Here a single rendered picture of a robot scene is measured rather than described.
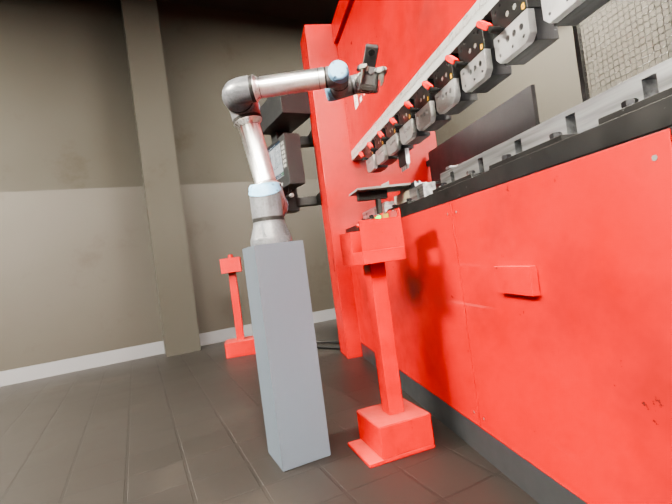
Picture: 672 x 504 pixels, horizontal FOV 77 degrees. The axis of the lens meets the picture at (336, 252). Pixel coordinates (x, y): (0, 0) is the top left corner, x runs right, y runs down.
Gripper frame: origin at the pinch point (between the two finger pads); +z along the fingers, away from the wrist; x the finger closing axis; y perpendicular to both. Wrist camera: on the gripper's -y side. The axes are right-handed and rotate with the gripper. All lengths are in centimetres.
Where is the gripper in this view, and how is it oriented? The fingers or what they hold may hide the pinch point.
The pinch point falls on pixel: (375, 66)
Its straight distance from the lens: 153.5
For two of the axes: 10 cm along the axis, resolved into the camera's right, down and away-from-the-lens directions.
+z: 0.6, 2.8, -9.6
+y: -1.2, 9.6, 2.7
